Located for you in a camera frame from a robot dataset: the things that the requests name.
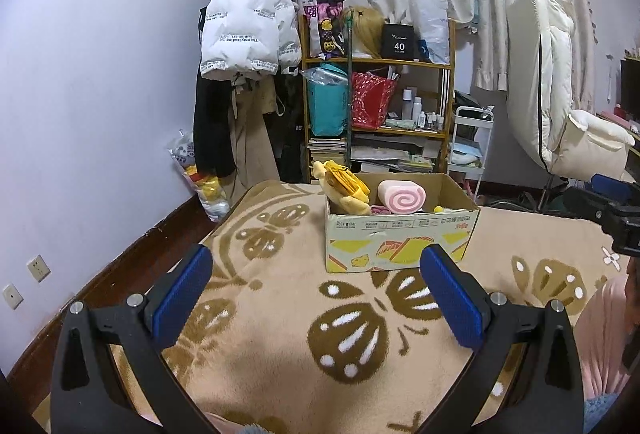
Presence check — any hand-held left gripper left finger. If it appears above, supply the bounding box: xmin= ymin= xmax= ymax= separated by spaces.
xmin=50 ymin=244 xmax=216 ymax=434

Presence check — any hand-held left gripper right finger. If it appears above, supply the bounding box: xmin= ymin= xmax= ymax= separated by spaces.
xmin=417 ymin=244 xmax=586 ymax=434

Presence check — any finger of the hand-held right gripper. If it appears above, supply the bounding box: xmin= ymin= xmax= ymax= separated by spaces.
xmin=562 ymin=173 xmax=640 ymax=221

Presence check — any printed cardboard box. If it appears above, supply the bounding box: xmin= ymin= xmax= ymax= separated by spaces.
xmin=325 ymin=171 xmax=481 ymax=274

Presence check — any pink swirl roll plush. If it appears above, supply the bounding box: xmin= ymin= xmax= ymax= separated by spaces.
xmin=376 ymin=179 xmax=428 ymax=215

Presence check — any yellow plush toy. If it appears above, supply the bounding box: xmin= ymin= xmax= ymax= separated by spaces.
xmin=312 ymin=160 xmax=373 ymax=216

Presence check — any beige butterfly print blanket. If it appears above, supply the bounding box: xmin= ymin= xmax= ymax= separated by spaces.
xmin=30 ymin=179 xmax=631 ymax=434

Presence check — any clear bag of snacks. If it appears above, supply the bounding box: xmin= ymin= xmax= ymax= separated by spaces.
xmin=167 ymin=129 xmax=233 ymax=222

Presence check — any dark screen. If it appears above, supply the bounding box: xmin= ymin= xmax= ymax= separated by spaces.
xmin=620 ymin=58 xmax=640 ymax=120

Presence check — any white trolley cart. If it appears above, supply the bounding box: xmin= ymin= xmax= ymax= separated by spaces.
xmin=446 ymin=105 xmax=496 ymax=205

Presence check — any white padded armchair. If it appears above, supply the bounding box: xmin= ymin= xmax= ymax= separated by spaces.
xmin=506 ymin=0 xmax=636 ymax=180

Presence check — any pile of papers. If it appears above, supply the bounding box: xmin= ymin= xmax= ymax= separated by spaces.
xmin=350 ymin=134 xmax=438 ymax=174

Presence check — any black coat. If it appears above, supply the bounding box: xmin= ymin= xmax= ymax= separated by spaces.
xmin=192 ymin=74 xmax=238 ymax=180

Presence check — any beige coat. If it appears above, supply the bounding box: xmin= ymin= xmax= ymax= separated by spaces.
xmin=227 ymin=74 xmax=281 ymax=202

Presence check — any blue fuzzy cloth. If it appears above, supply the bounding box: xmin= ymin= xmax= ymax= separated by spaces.
xmin=582 ymin=391 xmax=623 ymax=434

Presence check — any stack of books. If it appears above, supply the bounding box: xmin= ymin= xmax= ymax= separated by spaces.
xmin=307 ymin=136 xmax=348 ymax=185

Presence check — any black hanging garment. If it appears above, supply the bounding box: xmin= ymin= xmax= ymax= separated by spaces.
xmin=275 ymin=64 xmax=308 ymax=185

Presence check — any group of cosmetic bottles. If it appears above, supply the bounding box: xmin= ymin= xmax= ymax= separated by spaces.
xmin=400 ymin=86 xmax=446 ymax=132

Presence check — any red patterned bag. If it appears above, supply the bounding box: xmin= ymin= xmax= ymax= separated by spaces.
xmin=350 ymin=70 xmax=398 ymax=131

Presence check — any teal bag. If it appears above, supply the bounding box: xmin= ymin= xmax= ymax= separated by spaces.
xmin=306 ymin=64 xmax=349 ymax=137

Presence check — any white plastic bag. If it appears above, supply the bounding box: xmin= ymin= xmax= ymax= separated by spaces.
xmin=412 ymin=0 xmax=451 ymax=65

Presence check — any green pole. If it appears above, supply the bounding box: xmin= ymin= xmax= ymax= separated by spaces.
xmin=342 ymin=11 xmax=356 ymax=170

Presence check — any black box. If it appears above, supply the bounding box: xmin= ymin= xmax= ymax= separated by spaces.
xmin=381 ymin=23 xmax=418 ymax=61

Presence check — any wooden shelf unit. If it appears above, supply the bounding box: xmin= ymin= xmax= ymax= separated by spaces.
xmin=299 ymin=14 xmax=457 ymax=185

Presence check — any blonde wig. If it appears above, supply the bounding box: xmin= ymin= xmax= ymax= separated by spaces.
xmin=347 ymin=6 xmax=387 ymax=57

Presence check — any white puffer jacket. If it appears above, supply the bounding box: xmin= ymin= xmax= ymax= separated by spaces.
xmin=199 ymin=0 xmax=303 ymax=81

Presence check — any colourful printed bag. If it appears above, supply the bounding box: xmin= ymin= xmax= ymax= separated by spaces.
xmin=302 ymin=0 xmax=351 ymax=60

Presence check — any white wall socket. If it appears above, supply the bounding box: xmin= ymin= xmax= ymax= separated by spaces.
xmin=1 ymin=284 xmax=23 ymax=310
xmin=26 ymin=255 xmax=52 ymax=282

